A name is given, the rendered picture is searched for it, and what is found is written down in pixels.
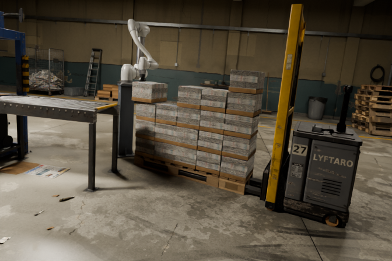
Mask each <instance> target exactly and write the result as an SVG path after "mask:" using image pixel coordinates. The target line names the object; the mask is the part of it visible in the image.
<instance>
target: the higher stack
mask: <svg viewBox="0 0 392 261"><path fill-rule="evenodd" d="M264 80H265V73H264V72H258V71H250V70H231V71H230V86H229V87H236V88H242V89H254V90H259V89H263V88H264V87H263V86H264V85H263V84H264ZM262 96H263V95H262V94H260V93H259V94H251V93H240V92H233V91H231V92H228V98H227V100H228V102H227V110H236V111H244V112H253V113H254V112H256V111H257V112H258V111H259V110H260V109H261V106H262V105H261V100H262ZM259 118H260V116H259V114H258V115H256V116H254V117H248V116H243V115H235V114H226V118H225V119H226V123H225V131H229V132H236V133H242V134H246V135H252V134H253V133H255V131H257V130H258V124H259ZM256 148H257V134H256V135H255V136H253V137H252V138H251V139H245V138H242V137H235V136H229V135H224V138H223V150H222V151H224V152H227V153H232V154H237V155H241V156H246V157H248V156H249V155H250V154H251V153H253V151H254V150H255V149H256ZM254 160H255V153H254V154H253V155H252V157H251V158H250V159H249V160H248V161H246V160H241V159H238V158H233V157H228V156H222V163H221V167H220V171H221V172H223V173H227V174H231V175H235V176H238V177H243V178H246V177H247V176H248V174H249V173H250V171H251V170H252V169H253V167H254ZM250 177H253V172H252V173H251V174H250V176H249V177H248V179H247V180H246V182H243V181H239V180H236V179H231V178H227V177H223V176H220V177H219V188H220V189H224V190H227V191H231V192H235V193H239V194H242V195H244V191H245V186H246V185H250Z"/></svg>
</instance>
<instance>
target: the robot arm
mask: <svg viewBox="0 0 392 261"><path fill-rule="evenodd" d="M128 29H129V32H130V34H131V36H132V38H133V40H134V42H135V44H136V45H137V51H136V64H135V65H134V67H133V66H132V65H131V64H124V65H123V66H122V68H121V81H120V82H117V83H118V84H125V85H132V80H133V79H136V80H139V82H145V81H146V79H145V78H146V77H147V75H148V72H147V70H146V69H157V68H158V66H159V64H158V63H157V62H156V61H155V60H154V59H152V57H151V55H150V53H149V52H148V51H147V50H146V48H145V37H146V36H147V34H149V32H150V28H149V26H147V25H146V24H143V23H138V22H135V20H133V19H130V20H128ZM144 54H145V55H146V56H147V58H148V60H147V58H146V57H144Z"/></svg>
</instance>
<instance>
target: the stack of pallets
mask: <svg viewBox="0 0 392 261"><path fill-rule="evenodd" d="M391 94H392V86H381V85H371V84H362V85H361V88H360V89H358V92H357V94H355V96H354V98H355V100H356V101H355V108H356V111H355V113H352V118H351V122H352V127H353V128H358V129H359V130H360V131H365V132H366V133H369V105H371V104H380V105H392V95H391ZM369 98H370V99H369ZM379 98H380V99H379ZM388 99H389V100H388ZM376 112H385V113H390V112H386V111H376ZM376 124H378V125H390V124H380V123H376ZM376 130H383V131H390V129H380V128H376Z"/></svg>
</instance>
